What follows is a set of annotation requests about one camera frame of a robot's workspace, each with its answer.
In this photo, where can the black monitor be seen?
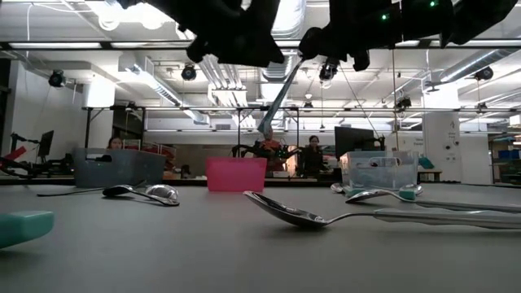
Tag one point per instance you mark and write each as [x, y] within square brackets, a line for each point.
[45, 142]
[354, 140]

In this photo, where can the shelf with blue bins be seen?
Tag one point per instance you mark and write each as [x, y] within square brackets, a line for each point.
[506, 156]

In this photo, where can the black ceiling spot lamp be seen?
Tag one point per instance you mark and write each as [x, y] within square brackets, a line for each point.
[327, 70]
[483, 73]
[57, 78]
[188, 72]

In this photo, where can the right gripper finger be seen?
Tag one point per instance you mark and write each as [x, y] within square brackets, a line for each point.
[319, 45]

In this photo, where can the person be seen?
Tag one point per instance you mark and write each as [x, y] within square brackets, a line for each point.
[270, 148]
[115, 143]
[312, 158]

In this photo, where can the background black robot arm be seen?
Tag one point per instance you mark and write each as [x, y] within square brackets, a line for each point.
[248, 149]

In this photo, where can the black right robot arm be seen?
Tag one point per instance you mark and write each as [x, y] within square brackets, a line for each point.
[480, 20]

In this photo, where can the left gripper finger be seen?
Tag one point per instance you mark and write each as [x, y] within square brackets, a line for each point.
[256, 53]

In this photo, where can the black overhead frame beam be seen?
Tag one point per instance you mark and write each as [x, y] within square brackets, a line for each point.
[81, 45]

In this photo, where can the white pillar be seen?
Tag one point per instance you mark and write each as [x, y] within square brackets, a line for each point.
[441, 142]

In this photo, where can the red plastic bin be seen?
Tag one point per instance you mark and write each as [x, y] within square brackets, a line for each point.
[236, 175]

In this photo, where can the clear plastic bin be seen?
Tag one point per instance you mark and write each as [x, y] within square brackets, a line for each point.
[378, 173]

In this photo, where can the silver air duct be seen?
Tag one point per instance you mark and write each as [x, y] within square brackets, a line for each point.
[291, 24]

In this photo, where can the background robot arm with red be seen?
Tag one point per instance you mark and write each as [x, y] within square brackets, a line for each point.
[24, 163]

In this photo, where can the black spoon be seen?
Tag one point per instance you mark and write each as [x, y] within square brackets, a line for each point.
[118, 190]
[69, 191]

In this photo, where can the black background table frame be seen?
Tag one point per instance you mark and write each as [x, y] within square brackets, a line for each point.
[87, 126]

